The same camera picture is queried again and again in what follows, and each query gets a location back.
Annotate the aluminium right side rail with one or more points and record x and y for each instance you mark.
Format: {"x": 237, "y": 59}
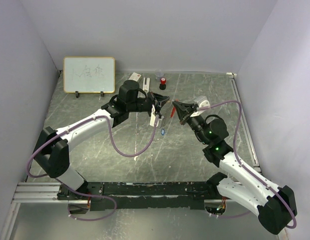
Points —
{"x": 243, "y": 122}

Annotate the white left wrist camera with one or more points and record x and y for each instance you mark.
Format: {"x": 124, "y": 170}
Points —
{"x": 153, "y": 117}

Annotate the white board yellow frame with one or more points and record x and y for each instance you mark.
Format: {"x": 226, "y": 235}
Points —
{"x": 89, "y": 74}

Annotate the green white staples box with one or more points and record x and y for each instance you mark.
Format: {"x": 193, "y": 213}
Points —
{"x": 135, "y": 76}

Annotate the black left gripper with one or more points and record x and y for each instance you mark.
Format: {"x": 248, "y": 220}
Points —
{"x": 158, "y": 100}

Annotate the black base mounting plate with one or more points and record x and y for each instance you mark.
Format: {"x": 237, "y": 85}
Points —
{"x": 194, "y": 195}

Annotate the aluminium front rail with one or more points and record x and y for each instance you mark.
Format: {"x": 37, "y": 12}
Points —
{"x": 46, "y": 192}

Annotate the clear plastic cup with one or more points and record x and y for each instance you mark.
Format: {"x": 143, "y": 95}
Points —
{"x": 159, "y": 74}

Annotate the white stapler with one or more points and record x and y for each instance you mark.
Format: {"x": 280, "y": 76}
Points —
{"x": 146, "y": 84}

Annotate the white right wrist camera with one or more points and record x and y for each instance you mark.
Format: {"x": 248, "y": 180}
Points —
{"x": 201, "y": 101}

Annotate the metal key organizer red handle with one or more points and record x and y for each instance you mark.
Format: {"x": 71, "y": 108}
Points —
{"x": 166, "y": 114}

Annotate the aluminium rail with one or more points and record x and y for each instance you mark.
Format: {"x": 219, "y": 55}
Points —
{"x": 243, "y": 122}
{"x": 46, "y": 192}

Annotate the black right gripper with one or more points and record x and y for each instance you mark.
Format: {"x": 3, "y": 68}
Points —
{"x": 184, "y": 110}

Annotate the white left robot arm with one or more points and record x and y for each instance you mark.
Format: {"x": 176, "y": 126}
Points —
{"x": 52, "y": 150}

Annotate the red black stamp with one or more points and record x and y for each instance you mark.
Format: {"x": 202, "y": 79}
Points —
{"x": 162, "y": 85}

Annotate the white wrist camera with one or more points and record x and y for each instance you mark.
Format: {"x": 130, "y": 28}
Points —
{"x": 201, "y": 101}
{"x": 153, "y": 117}

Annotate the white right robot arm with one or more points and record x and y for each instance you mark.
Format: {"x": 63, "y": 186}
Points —
{"x": 274, "y": 206}

